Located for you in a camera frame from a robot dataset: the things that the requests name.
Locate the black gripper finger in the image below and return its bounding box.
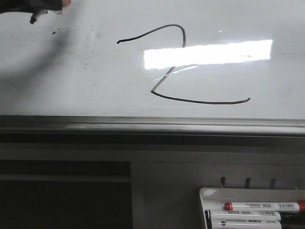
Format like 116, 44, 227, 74
0, 0, 63, 14

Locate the black capped marker upper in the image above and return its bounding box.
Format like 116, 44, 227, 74
204, 210, 281, 221

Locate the grey cabinet frame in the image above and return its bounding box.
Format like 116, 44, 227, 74
0, 143, 305, 229

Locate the white black-tipped marker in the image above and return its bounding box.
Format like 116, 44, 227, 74
30, 9, 48, 24

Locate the grey whiteboard ledge rail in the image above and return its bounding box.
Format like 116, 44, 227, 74
0, 115, 305, 144

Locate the black capped marker lower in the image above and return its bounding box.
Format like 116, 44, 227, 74
207, 219, 282, 229

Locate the white marker tray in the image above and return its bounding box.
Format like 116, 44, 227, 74
199, 187, 305, 229

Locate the black capped marker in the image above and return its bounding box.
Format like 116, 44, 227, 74
204, 210, 281, 221
207, 219, 282, 229

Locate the white whiteboard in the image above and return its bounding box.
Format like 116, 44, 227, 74
0, 0, 305, 119

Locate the red capped white marker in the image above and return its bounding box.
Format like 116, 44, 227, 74
224, 202, 305, 213

